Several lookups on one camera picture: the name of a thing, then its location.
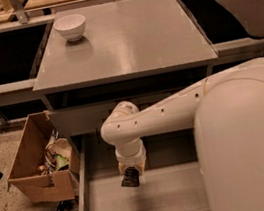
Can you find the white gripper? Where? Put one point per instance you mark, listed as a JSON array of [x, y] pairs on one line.
[[131, 155]]

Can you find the black rxbar chocolate wrapper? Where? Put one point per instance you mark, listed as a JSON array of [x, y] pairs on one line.
[[131, 178]]

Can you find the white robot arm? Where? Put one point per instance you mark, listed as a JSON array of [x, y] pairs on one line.
[[226, 112]]

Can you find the open grey middle drawer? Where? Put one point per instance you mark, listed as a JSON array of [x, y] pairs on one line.
[[171, 181]]

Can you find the closed grey top drawer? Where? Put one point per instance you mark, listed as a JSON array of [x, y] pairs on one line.
[[84, 119]]

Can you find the grey drawer cabinet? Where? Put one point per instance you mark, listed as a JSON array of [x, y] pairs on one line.
[[130, 48]]

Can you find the green packet in box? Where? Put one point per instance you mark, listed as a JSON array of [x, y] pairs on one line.
[[61, 162]]

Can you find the cardboard box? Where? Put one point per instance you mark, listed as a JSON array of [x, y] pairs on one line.
[[34, 170]]

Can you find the white ceramic bowl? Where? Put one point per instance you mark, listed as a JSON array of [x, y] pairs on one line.
[[71, 27]]

